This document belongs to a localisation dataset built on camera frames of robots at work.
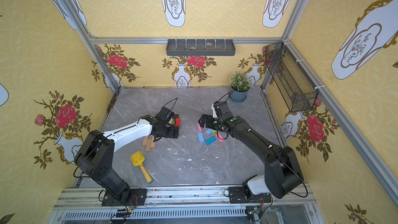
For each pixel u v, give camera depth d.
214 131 0.94
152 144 0.90
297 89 0.84
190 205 0.72
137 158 0.85
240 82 1.00
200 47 0.92
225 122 0.65
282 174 0.42
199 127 0.95
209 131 0.95
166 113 0.73
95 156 0.45
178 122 0.95
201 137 0.93
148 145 0.90
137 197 0.73
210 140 0.93
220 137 0.72
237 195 0.73
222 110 0.66
